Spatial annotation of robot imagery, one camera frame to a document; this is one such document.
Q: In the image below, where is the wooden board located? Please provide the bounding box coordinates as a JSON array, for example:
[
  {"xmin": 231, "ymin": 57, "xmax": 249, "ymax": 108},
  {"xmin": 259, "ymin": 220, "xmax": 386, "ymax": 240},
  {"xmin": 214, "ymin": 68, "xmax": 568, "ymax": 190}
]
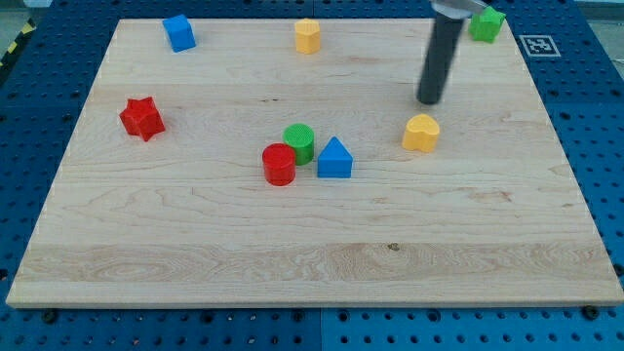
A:
[{"xmin": 7, "ymin": 19, "xmax": 623, "ymax": 309}]

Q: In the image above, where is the blue cube block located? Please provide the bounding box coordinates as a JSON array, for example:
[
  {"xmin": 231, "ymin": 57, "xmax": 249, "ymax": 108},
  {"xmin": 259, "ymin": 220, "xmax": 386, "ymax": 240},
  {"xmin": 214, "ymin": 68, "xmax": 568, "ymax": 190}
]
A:
[{"xmin": 162, "ymin": 15, "xmax": 196, "ymax": 53}]

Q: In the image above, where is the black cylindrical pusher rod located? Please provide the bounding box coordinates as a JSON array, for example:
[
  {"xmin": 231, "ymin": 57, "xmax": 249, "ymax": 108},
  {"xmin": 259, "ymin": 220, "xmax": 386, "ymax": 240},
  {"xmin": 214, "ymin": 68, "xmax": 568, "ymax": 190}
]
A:
[{"xmin": 415, "ymin": 14, "xmax": 464, "ymax": 105}]

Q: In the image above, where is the red cylinder block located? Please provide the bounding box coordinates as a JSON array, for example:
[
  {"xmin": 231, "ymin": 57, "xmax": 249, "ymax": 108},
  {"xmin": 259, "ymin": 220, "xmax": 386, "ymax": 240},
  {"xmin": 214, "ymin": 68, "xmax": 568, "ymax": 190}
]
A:
[{"xmin": 262, "ymin": 143, "xmax": 296, "ymax": 186}]

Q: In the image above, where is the red star block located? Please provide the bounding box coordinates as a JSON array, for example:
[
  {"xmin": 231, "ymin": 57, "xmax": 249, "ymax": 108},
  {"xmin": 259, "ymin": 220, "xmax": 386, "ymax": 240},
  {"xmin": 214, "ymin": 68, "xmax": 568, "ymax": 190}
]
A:
[{"xmin": 120, "ymin": 97, "xmax": 166, "ymax": 141}]

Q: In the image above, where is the green cylinder block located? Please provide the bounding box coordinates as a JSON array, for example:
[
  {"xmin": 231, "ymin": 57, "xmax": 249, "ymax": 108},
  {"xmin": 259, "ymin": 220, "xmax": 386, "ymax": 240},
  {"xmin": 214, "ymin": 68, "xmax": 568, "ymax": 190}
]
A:
[{"xmin": 283, "ymin": 123, "xmax": 315, "ymax": 166}]

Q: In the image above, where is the yellow pentagon block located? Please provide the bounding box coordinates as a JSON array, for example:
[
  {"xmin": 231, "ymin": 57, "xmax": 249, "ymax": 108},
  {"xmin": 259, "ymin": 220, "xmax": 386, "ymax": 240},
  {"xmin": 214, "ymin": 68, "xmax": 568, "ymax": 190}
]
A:
[{"xmin": 294, "ymin": 19, "xmax": 321, "ymax": 55}]

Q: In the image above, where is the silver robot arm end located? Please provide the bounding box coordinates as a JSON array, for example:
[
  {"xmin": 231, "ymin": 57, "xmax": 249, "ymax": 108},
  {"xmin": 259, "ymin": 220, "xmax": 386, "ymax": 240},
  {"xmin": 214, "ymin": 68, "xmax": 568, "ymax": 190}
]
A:
[{"xmin": 430, "ymin": 0, "xmax": 488, "ymax": 20}]

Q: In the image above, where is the green star block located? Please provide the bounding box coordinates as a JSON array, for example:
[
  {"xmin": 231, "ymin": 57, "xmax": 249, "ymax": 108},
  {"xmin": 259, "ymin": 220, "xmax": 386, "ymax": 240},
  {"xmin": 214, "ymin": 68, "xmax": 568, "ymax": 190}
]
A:
[{"xmin": 469, "ymin": 7, "xmax": 506, "ymax": 43}]

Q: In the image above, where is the yellow heart block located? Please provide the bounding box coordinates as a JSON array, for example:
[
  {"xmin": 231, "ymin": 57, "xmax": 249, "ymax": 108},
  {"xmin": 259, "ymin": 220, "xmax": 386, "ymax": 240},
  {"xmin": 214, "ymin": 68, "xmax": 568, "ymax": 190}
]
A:
[{"xmin": 402, "ymin": 114, "xmax": 441, "ymax": 152}]

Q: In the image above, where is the white fiducial marker tag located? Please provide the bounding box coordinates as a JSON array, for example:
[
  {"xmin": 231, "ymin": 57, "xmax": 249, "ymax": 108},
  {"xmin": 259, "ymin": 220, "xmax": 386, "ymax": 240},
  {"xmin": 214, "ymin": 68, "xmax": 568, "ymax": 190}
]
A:
[{"xmin": 520, "ymin": 34, "xmax": 561, "ymax": 58}]

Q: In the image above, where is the blue triangle block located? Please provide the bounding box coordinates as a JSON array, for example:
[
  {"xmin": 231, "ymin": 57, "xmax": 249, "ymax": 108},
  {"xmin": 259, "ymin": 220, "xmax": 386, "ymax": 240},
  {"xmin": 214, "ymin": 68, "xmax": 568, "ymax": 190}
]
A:
[{"xmin": 317, "ymin": 136, "xmax": 353, "ymax": 178}]

